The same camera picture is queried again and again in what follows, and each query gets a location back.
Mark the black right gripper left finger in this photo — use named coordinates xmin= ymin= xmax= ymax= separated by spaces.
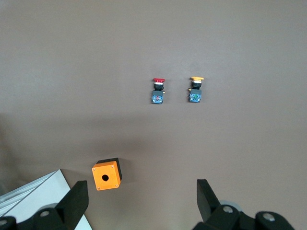
xmin=16 ymin=180 xmax=90 ymax=230

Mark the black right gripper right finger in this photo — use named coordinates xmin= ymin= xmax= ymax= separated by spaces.
xmin=191 ymin=179 xmax=256 ymax=230

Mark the yellow push button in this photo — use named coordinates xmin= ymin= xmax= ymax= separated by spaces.
xmin=187 ymin=76 xmax=205 ymax=104

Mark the orange box with hole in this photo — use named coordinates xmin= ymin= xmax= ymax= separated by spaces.
xmin=92 ymin=157 xmax=124 ymax=191

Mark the white drawer cabinet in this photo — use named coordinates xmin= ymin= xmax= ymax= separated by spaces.
xmin=0 ymin=169 xmax=94 ymax=230

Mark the red push button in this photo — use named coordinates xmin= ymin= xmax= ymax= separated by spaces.
xmin=151 ymin=78 xmax=167 ymax=105

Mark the brown table mat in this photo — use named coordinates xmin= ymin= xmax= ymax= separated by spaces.
xmin=0 ymin=0 xmax=307 ymax=230

